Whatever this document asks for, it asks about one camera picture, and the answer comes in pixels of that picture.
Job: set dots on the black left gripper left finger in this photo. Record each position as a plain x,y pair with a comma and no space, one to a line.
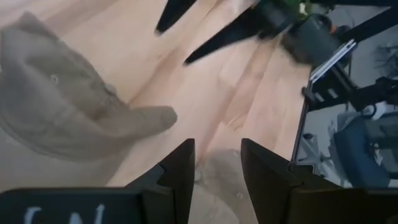
174,186

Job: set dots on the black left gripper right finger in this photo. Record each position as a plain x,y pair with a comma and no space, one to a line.
267,186

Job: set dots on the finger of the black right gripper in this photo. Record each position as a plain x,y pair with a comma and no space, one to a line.
174,14
224,37

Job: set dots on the dark green cap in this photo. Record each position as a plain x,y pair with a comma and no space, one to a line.
314,40

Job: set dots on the beige cotton cap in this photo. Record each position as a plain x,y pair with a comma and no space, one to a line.
220,186
68,102

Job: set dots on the blue office chair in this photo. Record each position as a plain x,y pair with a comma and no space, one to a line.
363,152

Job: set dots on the aluminium table edge rail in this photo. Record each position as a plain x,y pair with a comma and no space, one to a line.
332,60

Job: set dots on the black table frame bracket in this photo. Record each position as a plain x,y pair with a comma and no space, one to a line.
342,90

